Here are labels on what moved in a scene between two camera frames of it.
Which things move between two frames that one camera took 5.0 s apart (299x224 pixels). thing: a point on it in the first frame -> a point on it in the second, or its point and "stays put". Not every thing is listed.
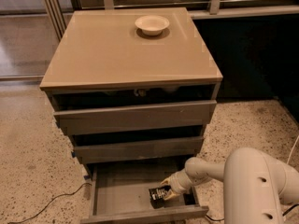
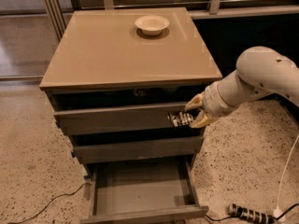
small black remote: (158, 193) -> (179, 119)
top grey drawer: (134, 118) stays put
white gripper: (176, 184) -> (212, 103)
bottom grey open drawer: (121, 191) stays put
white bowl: (152, 24) stays put
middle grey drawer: (139, 150) stays put
